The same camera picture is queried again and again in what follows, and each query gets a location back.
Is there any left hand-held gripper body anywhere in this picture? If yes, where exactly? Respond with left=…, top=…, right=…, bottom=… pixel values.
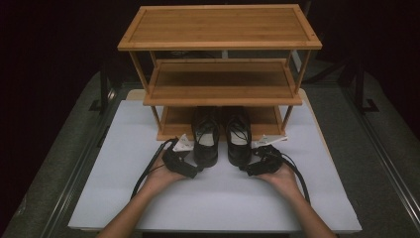
left=160, top=133, right=199, bottom=179

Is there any black metal stand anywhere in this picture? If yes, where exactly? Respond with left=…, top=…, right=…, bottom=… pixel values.
left=88, top=60, right=117, bottom=116
left=352, top=59, right=380, bottom=116

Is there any black leather shoe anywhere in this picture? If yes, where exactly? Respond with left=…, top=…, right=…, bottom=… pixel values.
left=225, top=105, right=254, bottom=169
left=190, top=105, right=221, bottom=169

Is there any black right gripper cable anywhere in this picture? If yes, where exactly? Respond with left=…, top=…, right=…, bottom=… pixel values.
left=272, top=151, right=312, bottom=205

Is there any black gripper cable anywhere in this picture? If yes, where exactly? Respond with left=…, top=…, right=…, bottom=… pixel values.
left=272, top=151, right=312, bottom=205
left=130, top=137, right=180, bottom=200

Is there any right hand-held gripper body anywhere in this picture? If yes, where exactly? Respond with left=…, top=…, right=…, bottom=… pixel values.
left=245, top=133, right=288, bottom=178

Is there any person's right hand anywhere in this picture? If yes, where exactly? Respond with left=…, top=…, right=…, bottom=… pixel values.
left=257, top=163, right=300, bottom=200

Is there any wooden three-tier shoe rack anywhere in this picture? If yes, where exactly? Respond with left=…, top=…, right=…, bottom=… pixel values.
left=117, top=3, right=323, bottom=142

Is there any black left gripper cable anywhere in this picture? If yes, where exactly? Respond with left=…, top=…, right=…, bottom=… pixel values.
left=130, top=137, right=180, bottom=200

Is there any metal floor rail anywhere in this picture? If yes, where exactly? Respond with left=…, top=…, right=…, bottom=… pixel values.
left=341, top=84, right=420, bottom=229
left=39, top=88, right=124, bottom=238

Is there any person's left hand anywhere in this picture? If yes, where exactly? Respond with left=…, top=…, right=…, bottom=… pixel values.
left=144, top=150, right=186, bottom=196

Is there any white table sheet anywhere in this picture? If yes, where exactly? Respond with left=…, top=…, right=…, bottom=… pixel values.
left=67, top=98, right=363, bottom=233

